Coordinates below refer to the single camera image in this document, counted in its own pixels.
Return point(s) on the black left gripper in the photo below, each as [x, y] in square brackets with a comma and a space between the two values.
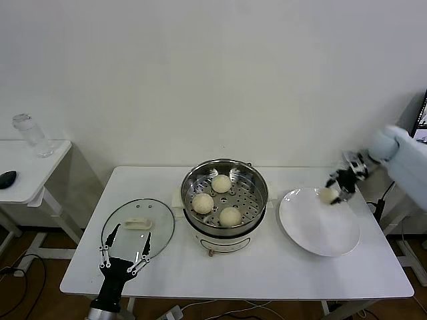
[115, 273]

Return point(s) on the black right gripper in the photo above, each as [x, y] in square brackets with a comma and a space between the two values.
[347, 181]

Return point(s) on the white steamed baozi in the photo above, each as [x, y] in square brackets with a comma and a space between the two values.
[202, 203]
[230, 216]
[221, 183]
[327, 195]

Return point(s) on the round glass pot lid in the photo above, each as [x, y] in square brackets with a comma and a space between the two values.
[160, 220]

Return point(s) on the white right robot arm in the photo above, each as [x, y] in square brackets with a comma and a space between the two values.
[407, 160]

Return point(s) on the perforated steel steamer basket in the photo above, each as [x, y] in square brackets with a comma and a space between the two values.
[247, 200]

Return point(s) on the round white plate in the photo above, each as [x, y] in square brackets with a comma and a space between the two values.
[317, 230]

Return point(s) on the white power strip under table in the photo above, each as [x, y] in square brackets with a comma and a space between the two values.
[173, 313]

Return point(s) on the white electric cooker base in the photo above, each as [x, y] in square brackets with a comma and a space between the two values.
[223, 241]

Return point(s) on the white laptop desk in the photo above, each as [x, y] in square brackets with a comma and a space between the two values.
[408, 256]

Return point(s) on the black laptop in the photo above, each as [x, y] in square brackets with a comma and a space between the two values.
[422, 113]

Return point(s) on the white work table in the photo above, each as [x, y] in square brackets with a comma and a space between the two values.
[325, 310]

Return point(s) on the white side table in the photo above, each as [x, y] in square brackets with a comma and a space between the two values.
[33, 166]

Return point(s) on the black computer mouse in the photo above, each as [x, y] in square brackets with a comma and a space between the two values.
[7, 179]

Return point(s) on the clear plastic water bottle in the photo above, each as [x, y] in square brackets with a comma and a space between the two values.
[33, 136]

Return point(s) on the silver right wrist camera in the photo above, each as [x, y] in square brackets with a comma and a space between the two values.
[357, 163]

